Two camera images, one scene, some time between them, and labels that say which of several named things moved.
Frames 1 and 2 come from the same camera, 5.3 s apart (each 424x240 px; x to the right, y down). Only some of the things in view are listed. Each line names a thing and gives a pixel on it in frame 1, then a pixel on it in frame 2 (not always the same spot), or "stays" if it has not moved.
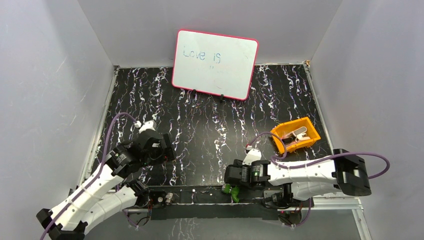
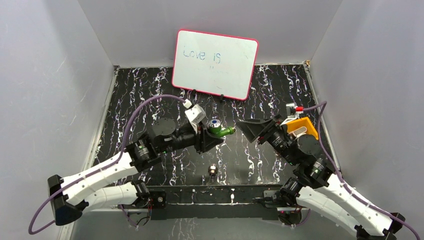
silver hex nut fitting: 168,197 to 213,169
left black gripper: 167,146 to 201,141
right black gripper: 238,164 to 253,128
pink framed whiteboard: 215,64 stays
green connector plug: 234,191 to 215,127
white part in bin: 300,134 stays
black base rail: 190,202 stays
